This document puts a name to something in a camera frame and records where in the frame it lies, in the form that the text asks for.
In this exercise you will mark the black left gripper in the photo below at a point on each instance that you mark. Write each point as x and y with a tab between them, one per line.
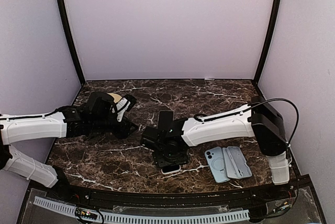
123	132

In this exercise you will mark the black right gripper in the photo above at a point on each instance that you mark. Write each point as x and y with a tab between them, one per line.
182	157

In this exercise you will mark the black phone light-blue edge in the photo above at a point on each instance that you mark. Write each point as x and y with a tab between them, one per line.
170	169

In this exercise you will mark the purple-edged black phone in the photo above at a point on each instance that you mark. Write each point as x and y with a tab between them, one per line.
165	119

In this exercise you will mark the grey-blue phone case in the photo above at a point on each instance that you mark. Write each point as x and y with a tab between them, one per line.
235	163

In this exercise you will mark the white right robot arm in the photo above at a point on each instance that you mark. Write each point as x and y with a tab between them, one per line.
258	119

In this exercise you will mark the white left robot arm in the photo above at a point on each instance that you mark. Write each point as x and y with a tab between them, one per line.
103	112

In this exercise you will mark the light blue phone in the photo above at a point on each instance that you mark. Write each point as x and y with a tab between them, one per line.
216	163

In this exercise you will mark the beige ceramic plate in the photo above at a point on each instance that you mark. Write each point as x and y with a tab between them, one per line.
116	97

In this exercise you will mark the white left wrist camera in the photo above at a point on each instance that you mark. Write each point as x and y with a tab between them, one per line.
125	104

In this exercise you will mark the black front table rail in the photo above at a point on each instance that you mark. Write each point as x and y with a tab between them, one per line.
247	197

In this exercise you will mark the white slotted cable duct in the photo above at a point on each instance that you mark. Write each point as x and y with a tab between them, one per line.
137	215

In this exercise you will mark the black left frame post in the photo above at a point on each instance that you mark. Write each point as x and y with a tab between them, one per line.
70	41

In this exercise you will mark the black frame post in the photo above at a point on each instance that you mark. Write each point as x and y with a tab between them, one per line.
70	41
267	42

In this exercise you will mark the black right frame post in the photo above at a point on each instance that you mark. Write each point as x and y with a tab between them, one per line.
267	42

